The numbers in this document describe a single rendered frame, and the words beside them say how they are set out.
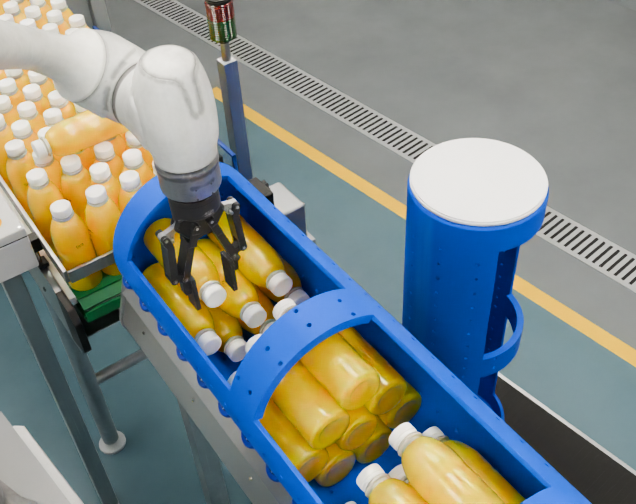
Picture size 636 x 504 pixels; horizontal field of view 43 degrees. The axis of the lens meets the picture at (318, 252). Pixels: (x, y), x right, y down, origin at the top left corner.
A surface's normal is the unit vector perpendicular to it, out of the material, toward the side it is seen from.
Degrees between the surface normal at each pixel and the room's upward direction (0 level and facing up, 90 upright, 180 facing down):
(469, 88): 0
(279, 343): 27
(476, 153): 0
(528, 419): 0
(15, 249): 90
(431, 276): 90
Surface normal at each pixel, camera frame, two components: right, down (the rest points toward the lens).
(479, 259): -0.07, 0.69
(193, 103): 0.67, 0.36
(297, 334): -0.25, -0.59
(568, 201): -0.04, -0.72
